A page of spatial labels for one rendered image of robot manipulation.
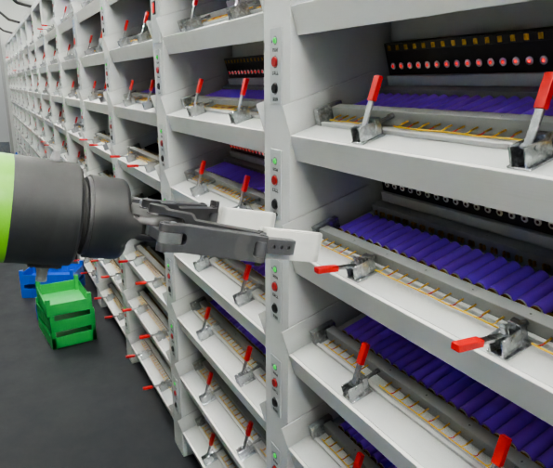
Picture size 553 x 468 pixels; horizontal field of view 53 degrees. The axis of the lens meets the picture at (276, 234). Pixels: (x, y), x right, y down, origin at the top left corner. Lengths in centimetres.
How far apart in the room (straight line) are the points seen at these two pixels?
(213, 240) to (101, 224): 10
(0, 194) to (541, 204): 47
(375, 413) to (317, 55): 57
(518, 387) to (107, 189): 45
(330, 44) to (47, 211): 62
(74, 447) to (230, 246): 166
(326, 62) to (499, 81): 29
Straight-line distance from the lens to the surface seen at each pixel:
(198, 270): 148
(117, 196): 50
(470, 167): 62
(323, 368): 99
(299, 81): 94
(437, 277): 75
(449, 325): 70
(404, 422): 86
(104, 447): 207
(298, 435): 115
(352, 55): 99
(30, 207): 48
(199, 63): 161
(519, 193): 59
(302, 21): 92
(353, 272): 81
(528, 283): 73
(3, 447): 218
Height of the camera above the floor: 118
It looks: 15 degrees down
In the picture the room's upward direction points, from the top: straight up
